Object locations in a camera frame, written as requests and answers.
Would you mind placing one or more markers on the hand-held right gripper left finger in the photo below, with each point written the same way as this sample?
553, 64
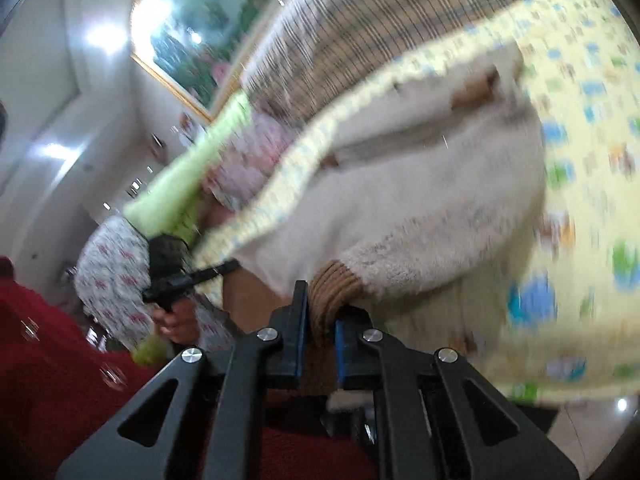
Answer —
298, 332

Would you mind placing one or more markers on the red cloth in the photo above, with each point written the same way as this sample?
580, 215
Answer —
50, 385

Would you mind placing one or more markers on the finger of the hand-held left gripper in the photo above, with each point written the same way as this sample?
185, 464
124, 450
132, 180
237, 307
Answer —
215, 271

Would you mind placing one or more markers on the floral ruffled pillow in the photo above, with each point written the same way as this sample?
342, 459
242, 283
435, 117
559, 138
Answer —
245, 165

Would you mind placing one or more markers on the green quilt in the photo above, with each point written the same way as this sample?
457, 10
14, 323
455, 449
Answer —
190, 170

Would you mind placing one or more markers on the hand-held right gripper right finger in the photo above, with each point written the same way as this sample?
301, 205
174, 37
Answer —
340, 355

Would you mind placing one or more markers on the gold framed flower painting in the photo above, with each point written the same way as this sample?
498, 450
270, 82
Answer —
200, 25

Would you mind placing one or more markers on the person's left hand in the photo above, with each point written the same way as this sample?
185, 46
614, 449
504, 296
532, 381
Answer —
177, 325

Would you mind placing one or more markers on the yellow bear print bedsheet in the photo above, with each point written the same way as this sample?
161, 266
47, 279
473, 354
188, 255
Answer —
590, 160

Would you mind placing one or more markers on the plaid pillow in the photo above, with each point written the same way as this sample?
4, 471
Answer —
375, 25

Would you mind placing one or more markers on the beige knit sweater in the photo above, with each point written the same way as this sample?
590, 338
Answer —
400, 200

